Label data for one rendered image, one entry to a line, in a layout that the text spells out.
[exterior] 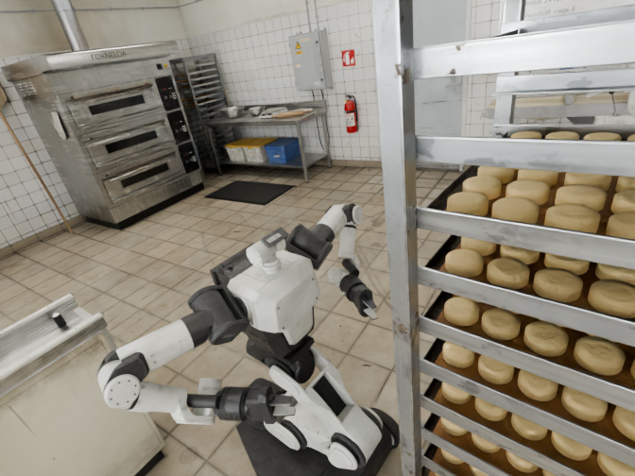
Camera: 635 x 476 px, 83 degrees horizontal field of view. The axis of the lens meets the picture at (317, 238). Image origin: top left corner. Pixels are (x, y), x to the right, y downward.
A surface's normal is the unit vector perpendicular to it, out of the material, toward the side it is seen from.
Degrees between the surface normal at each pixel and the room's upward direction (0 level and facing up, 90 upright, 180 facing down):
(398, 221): 90
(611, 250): 90
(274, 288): 45
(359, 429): 37
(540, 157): 90
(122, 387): 79
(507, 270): 0
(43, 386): 90
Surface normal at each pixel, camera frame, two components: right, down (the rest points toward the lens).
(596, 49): -0.62, 0.45
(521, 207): -0.15, -0.87
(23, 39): 0.83, 0.15
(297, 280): 0.44, -0.47
